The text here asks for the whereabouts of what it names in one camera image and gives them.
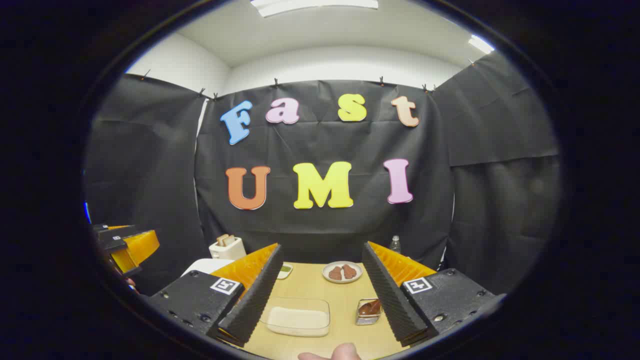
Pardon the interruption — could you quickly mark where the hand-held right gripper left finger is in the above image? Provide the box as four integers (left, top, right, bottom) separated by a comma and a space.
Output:
148, 243, 284, 348

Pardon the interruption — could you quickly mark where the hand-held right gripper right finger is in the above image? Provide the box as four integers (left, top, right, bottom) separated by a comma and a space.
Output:
362, 241, 506, 347

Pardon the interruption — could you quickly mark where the metal mesh chopstick holder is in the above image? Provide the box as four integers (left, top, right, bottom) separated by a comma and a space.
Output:
355, 298, 384, 326

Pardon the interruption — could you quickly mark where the clear rice container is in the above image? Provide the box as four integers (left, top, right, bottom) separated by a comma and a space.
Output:
260, 297, 331, 338

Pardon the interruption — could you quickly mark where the white rice cooker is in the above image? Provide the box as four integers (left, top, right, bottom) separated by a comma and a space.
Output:
181, 258, 236, 277

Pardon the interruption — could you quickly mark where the white round plate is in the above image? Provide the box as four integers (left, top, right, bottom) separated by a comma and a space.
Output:
322, 261, 363, 284

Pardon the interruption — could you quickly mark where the white toaster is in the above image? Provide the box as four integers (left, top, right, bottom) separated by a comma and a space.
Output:
209, 234, 247, 261

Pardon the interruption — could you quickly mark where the black backdrop cloth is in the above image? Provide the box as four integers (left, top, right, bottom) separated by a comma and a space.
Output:
84, 50, 561, 296

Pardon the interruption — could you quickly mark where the small ceiling light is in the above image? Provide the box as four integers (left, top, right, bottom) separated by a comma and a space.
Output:
468, 35, 496, 55

